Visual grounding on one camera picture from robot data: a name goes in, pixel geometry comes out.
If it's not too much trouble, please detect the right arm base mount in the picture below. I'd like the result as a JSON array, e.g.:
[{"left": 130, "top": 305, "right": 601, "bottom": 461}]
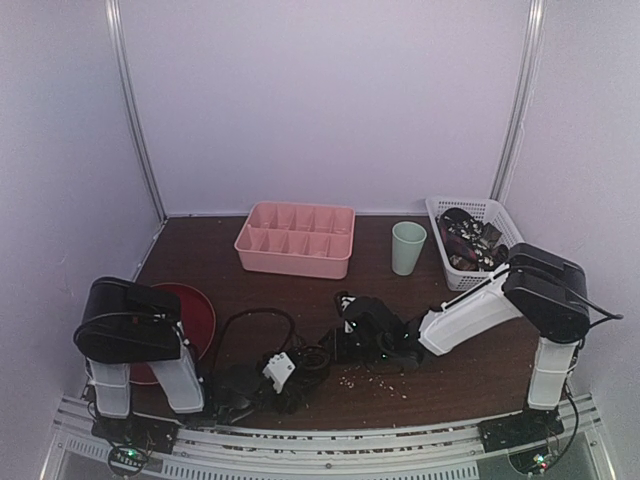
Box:
[{"left": 478, "top": 409, "right": 564, "bottom": 475}]

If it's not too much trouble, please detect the aluminium front rail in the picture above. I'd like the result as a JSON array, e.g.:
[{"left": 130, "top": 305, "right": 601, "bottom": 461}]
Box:
[{"left": 49, "top": 394, "right": 606, "bottom": 480}]

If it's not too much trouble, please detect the pink divided organizer box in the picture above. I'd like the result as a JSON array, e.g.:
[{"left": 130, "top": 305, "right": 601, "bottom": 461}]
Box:
[{"left": 234, "top": 201, "right": 355, "bottom": 280}]

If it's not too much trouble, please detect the left aluminium corner post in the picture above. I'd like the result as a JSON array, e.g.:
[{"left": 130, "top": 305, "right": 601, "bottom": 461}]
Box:
[{"left": 105, "top": 0, "right": 168, "bottom": 223}]

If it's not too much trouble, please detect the red round tray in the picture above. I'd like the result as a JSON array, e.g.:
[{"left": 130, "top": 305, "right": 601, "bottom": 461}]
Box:
[{"left": 125, "top": 282, "right": 216, "bottom": 386}]

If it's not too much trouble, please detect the mint green plastic cup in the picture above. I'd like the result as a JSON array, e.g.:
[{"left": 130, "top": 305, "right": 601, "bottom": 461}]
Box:
[{"left": 391, "top": 221, "right": 427, "bottom": 276}]

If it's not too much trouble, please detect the white plastic mesh basket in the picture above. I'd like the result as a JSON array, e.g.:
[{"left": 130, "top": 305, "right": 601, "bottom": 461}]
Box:
[{"left": 425, "top": 197, "right": 524, "bottom": 291}]

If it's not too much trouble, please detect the dark floral patterned tie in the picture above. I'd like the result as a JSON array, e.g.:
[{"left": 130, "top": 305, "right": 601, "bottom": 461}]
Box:
[{"left": 295, "top": 346, "right": 331, "bottom": 383}]

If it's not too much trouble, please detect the aluminium corner post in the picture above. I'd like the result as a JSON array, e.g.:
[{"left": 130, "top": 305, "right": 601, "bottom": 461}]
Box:
[
  {"left": 105, "top": 0, "right": 168, "bottom": 223},
  {"left": 490, "top": 0, "right": 546, "bottom": 203}
]

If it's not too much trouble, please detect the brown patterned tie in basket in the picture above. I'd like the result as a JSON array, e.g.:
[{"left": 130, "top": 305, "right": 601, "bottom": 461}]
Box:
[{"left": 437, "top": 207, "right": 509, "bottom": 271}]

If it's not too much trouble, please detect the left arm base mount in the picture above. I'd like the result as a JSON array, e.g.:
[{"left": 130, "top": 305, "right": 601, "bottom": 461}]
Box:
[{"left": 87, "top": 400, "right": 179, "bottom": 479}]

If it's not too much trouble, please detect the right aluminium corner post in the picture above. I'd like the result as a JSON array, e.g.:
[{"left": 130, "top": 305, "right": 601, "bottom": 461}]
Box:
[{"left": 490, "top": 0, "right": 546, "bottom": 203}]

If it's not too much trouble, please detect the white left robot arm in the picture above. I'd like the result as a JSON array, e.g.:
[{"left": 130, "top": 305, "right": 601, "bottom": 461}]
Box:
[{"left": 73, "top": 277, "right": 303, "bottom": 444}]

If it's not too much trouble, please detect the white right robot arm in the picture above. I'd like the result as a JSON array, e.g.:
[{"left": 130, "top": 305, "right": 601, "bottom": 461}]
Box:
[{"left": 320, "top": 243, "right": 590, "bottom": 442}]

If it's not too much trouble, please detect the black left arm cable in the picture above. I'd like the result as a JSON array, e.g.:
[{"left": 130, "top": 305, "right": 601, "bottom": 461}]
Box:
[{"left": 212, "top": 307, "right": 296, "bottom": 371}]

